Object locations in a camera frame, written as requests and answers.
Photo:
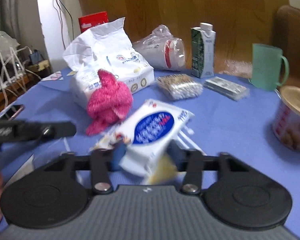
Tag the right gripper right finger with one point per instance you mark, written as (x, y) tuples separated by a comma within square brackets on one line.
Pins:
[(194, 163)]

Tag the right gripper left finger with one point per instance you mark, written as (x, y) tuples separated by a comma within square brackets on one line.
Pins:
[(99, 163)]

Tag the small white tissue packet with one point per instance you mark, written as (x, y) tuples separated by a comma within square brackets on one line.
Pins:
[(147, 133)]

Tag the pink fluffy sock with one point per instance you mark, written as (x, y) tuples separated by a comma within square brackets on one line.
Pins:
[(108, 104)]

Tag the silver wipes packet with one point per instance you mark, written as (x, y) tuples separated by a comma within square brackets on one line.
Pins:
[(227, 88)]

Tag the blue patterned tablecloth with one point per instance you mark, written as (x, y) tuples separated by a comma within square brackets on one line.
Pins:
[(219, 124)]

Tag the bagged paper cups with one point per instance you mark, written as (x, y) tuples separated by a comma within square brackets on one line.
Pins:
[(162, 50)]

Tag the white tissue pack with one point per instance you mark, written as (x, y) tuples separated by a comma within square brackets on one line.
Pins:
[(108, 47)]

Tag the green plastic mug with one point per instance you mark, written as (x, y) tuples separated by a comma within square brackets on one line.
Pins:
[(270, 67)]

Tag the biscuit can tan lid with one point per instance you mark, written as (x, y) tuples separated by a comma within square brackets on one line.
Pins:
[(286, 125)]

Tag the green white drink carton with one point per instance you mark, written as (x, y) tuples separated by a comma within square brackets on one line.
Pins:
[(203, 50)]

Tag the red cereal box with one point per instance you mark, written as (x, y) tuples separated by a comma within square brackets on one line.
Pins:
[(88, 21)]

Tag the wooden board panel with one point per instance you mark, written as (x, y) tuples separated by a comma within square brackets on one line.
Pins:
[(237, 23)]

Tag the brown chair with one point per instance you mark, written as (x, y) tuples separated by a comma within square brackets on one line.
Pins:
[(287, 37)]

